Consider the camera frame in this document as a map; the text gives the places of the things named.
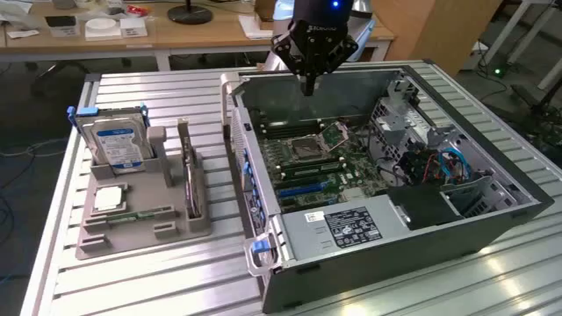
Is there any device with green light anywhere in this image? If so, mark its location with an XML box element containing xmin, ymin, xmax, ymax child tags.
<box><xmin>486</xmin><ymin>64</ymin><xmax>510</xmax><ymax>80</ymax></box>

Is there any black lamp base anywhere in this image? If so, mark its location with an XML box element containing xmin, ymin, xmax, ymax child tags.
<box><xmin>165</xmin><ymin>0</ymin><xmax>215</xmax><ymax>26</ymax></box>

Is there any silver CPU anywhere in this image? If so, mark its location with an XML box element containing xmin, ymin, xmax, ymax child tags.
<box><xmin>93</xmin><ymin>186</ymin><xmax>125</xmax><ymax>212</ymax></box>

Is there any silver disk bay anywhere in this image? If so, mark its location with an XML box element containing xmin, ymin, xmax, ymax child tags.
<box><xmin>367</xmin><ymin>95</ymin><xmax>440</xmax><ymax>161</ymax></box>

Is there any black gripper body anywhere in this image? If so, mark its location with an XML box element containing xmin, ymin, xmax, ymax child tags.
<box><xmin>287</xmin><ymin>0</ymin><xmax>355</xmax><ymax>76</ymax></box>

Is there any clear plastic bag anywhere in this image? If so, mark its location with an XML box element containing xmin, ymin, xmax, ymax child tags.
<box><xmin>0</xmin><ymin>3</ymin><xmax>34</xmax><ymax>26</ymax></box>

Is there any blue wire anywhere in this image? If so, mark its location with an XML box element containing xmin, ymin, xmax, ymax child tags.
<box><xmin>440</xmin><ymin>147</ymin><xmax>474</xmax><ymax>181</ymax></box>

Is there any CPU socket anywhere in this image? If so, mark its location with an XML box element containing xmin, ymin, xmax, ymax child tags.
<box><xmin>283</xmin><ymin>136</ymin><xmax>329</xmax><ymax>163</ymax></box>

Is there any red wire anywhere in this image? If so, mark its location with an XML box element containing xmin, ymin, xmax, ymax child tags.
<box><xmin>425</xmin><ymin>151</ymin><xmax>442</xmax><ymax>184</ymax></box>

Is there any cardboard box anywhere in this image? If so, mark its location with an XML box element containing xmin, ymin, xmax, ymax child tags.
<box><xmin>255</xmin><ymin>0</ymin><xmax>276</xmax><ymax>22</ymax></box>

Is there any metal socket cover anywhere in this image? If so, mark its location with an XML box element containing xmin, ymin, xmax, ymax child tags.
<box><xmin>319</xmin><ymin>120</ymin><xmax>352</xmax><ymax>149</ymax></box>

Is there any black tripod stand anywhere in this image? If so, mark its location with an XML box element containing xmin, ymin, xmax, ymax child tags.
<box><xmin>508</xmin><ymin>84</ymin><xmax>562</xmax><ymax>145</ymax></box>

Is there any white box with round disc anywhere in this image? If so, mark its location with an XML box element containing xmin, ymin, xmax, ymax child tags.
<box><xmin>82</xmin><ymin>18</ymin><xmax>122</xmax><ymax>42</ymax></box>

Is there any red packet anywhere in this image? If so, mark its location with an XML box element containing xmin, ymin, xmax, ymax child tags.
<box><xmin>124</xmin><ymin>3</ymin><xmax>152</xmax><ymax>17</ymax></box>

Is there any paper stack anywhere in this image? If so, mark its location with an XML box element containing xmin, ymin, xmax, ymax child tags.
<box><xmin>237</xmin><ymin>14</ymin><xmax>276</xmax><ymax>40</ymax></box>

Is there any white desk frame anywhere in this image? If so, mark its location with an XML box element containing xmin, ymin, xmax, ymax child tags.
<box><xmin>480</xmin><ymin>0</ymin><xmax>562</xmax><ymax>92</ymax></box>

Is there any silver power supply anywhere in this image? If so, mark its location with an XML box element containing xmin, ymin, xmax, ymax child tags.
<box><xmin>280</xmin><ymin>194</ymin><xmax>407</xmax><ymax>261</ymax></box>

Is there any hard disk with blue bracket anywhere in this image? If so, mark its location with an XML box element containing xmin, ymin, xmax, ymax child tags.
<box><xmin>65</xmin><ymin>103</ymin><xmax>152</xmax><ymax>176</ymax></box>

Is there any graphics card with metal bracket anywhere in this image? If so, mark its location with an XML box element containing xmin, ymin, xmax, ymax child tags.
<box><xmin>176</xmin><ymin>117</ymin><xmax>207</xmax><ymax>221</ymax></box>

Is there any small white box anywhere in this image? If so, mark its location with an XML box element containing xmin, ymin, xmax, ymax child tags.
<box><xmin>117</xmin><ymin>16</ymin><xmax>149</xmax><ymax>39</ymax></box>

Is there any green motherboard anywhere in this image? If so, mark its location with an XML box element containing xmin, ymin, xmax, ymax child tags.
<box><xmin>256</xmin><ymin>117</ymin><xmax>392</xmax><ymax>214</ymax></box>

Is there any black RAM slot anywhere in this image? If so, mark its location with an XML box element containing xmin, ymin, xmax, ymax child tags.
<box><xmin>263</xmin><ymin>126</ymin><xmax>321</xmax><ymax>135</ymax></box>
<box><xmin>260</xmin><ymin>118</ymin><xmax>319</xmax><ymax>128</ymax></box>
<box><xmin>261</xmin><ymin>122</ymin><xmax>320</xmax><ymax>131</ymax></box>
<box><xmin>264</xmin><ymin>130</ymin><xmax>323</xmax><ymax>138</ymax></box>

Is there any black chair base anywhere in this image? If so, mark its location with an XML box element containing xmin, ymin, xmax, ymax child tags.
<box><xmin>25</xmin><ymin>55</ymin><xmax>132</xmax><ymax>98</ymax></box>

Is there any white box black lid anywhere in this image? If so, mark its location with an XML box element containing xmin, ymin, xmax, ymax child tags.
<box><xmin>42</xmin><ymin>15</ymin><xmax>82</xmax><ymax>38</ymax></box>

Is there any wooden desk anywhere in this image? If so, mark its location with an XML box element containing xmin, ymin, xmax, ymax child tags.
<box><xmin>0</xmin><ymin>0</ymin><xmax>396</xmax><ymax>64</ymax></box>

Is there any wooden cabinet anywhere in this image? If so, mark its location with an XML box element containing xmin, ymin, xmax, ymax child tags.
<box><xmin>372</xmin><ymin>0</ymin><xmax>504</xmax><ymax>77</ymax></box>

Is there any pale blue floor cable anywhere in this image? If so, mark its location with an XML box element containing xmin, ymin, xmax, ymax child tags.
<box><xmin>0</xmin><ymin>134</ymin><xmax>70</xmax><ymax>159</ymax></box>

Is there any grey disk bay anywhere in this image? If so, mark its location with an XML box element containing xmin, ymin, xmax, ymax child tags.
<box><xmin>440</xmin><ymin>175</ymin><xmax>519</xmax><ymax>219</ymax></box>

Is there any black open PC case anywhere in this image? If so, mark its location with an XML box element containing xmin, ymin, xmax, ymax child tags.
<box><xmin>219</xmin><ymin>64</ymin><xmax>555</xmax><ymax>314</ymax></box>

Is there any blue expansion slot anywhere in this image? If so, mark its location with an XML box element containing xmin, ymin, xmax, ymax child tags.
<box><xmin>276</xmin><ymin>184</ymin><xmax>324</xmax><ymax>199</ymax></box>

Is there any green RAM stick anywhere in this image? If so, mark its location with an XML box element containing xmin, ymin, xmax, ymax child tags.
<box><xmin>104</xmin><ymin>207</ymin><xmax>171</xmax><ymax>225</ymax></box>
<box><xmin>280</xmin><ymin>161</ymin><xmax>345</xmax><ymax>178</ymax></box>

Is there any grey parts rack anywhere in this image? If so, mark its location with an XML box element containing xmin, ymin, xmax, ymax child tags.
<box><xmin>74</xmin><ymin>126</ymin><xmax>215</xmax><ymax>261</ymax></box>

